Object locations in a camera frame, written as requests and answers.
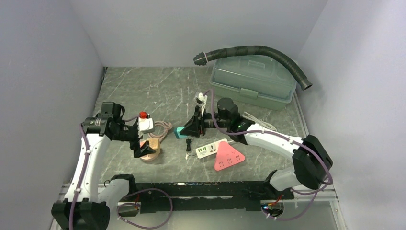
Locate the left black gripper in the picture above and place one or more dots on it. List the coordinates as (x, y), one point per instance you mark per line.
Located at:
(144, 149)

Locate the teal cube adapter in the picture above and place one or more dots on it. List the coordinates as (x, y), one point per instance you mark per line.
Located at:
(177, 132)

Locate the tan cube socket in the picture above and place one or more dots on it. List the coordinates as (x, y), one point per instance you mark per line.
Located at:
(154, 143)

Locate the round pink power socket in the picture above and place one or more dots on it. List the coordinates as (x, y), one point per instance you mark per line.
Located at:
(150, 157)

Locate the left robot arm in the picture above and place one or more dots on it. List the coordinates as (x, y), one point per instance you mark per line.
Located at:
(83, 206)

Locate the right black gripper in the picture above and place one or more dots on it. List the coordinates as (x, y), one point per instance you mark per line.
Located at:
(195, 127)

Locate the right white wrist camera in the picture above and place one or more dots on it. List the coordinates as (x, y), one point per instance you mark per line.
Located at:
(201, 97)

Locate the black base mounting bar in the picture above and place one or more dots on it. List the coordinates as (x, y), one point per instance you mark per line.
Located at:
(193, 196)

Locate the pink triangular power strip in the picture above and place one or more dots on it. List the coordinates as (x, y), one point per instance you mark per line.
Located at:
(227, 156)

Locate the white power strip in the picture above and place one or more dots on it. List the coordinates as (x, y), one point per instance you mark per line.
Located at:
(209, 149)

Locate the salmon cube plug adapter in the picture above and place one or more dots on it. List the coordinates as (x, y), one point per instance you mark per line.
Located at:
(141, 144)

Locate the black power adapter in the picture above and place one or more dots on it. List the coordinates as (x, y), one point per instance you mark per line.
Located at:
(189, 147)

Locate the green plastic storage box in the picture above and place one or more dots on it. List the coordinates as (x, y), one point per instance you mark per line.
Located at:
(255, 80)

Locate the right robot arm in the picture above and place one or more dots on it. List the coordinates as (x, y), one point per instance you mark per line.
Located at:
(311, 162)

